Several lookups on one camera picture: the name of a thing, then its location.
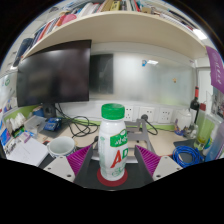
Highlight open white notebook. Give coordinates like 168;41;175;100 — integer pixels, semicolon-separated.
6;136;50;167

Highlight black white checkered mug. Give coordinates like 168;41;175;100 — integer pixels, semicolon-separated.
46;135;77;159

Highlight white drink bottle green cap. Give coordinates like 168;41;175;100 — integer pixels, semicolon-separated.
97;103;129;182

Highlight grey metal laptop stand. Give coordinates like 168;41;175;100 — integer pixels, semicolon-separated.
124;118;156;164

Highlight purple hanging banner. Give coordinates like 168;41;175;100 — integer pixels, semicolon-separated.
205;45;224;95

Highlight clear plastic box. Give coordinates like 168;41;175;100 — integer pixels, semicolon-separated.
23;114;48;133

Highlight dark wine bottle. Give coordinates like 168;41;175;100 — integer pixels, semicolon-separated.
189;86;201;121

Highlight coiled blue cable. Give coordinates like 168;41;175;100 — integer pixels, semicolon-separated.
172;144;205;168

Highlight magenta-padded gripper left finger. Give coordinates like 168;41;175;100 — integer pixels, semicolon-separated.
43;144;94;187

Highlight wooden shelf with books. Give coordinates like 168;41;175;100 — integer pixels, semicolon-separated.
11;0;209;61

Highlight white wall socket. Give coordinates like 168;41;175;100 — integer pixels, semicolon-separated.
124;105;134;122
139;107;156;123
157;108;174;124

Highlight black cables bundle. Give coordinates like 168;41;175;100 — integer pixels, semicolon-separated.
54;103;99;138

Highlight white jar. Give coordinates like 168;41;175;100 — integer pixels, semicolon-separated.
175;109;193;132

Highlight small blue device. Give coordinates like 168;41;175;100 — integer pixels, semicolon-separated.
43;116;63;132

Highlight ceiling light panels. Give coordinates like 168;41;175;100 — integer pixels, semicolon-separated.
192;28;208;41

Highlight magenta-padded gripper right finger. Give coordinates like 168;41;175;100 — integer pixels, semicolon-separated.
133;144;184;186

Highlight black desk mat red edge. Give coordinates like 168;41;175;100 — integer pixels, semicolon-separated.
38;146;174;191

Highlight flat round red coaster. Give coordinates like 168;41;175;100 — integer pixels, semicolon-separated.
96;167;129;188

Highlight black computer monitor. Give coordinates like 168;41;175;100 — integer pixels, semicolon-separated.
15;39;93;119

